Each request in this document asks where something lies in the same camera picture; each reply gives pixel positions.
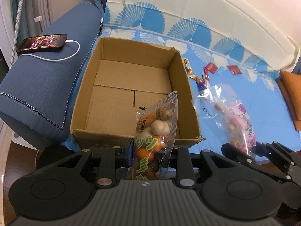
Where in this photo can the garment steamer with hose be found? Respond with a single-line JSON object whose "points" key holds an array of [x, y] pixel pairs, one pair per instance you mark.
{"points": [[16, 31]]}

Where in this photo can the small red sachet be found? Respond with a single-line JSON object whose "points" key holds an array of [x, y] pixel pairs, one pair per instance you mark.
{"points": [[234, 70]]}

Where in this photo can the purple chocolate bar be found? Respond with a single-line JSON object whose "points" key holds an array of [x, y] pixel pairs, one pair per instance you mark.
{"points": [[201, 86]]}

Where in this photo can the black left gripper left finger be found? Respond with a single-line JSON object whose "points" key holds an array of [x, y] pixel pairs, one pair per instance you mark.
{"points": [[107, 164]]}

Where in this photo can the clear bag of mixed nuts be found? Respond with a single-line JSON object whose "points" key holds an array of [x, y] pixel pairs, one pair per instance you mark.
{"points": [[154, 139]]}

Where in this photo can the brown cardboard box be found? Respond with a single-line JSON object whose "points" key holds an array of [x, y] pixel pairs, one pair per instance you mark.
{"points": [[122, 76]]}

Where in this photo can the clear bag of pink candies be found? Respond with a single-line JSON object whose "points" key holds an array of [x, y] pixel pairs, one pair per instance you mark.
{"points": [[222, 111]]}

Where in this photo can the grey curtain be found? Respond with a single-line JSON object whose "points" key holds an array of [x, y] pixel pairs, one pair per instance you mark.
{"points": [[34, 19]]}

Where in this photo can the small blue wrapper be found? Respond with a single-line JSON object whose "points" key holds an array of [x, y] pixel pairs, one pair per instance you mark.
{"points": [[220, 70]]}

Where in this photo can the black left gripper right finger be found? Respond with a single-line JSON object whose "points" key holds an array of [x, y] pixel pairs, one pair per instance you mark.
{"points": [[191, 168]]}

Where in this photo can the red candy packet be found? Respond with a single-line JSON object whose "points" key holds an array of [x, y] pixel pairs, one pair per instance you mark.
{"points": [[211, 67]]}

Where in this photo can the yellow snack bar wrapper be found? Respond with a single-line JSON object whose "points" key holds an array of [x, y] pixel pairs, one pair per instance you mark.
{"points": [[187, 66]]}

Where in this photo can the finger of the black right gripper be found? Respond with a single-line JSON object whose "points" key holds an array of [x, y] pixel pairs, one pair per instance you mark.
{"points": [[238, 156], [280, 155]]}

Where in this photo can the blue sofa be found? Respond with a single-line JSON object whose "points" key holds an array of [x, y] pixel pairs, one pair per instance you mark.
{"points": [[38, 93]]}

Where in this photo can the black smartphone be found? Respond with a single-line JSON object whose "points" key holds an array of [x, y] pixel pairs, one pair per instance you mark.
{"points": [[44, 43]]}

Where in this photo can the red coffee stick sachet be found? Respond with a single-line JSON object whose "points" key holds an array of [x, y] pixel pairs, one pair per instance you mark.
{"points": [[206, 77]]}

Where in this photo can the blue white patterned cloth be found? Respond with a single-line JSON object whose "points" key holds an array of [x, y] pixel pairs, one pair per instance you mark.
{"points": [[224, 32]]}

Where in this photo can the orange red candy bar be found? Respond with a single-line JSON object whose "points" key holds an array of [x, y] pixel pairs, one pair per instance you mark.
{"points": [[196, 78]]}

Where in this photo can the orange cushion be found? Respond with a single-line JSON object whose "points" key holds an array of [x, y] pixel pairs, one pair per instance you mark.
{"points": [[289, 84]]}

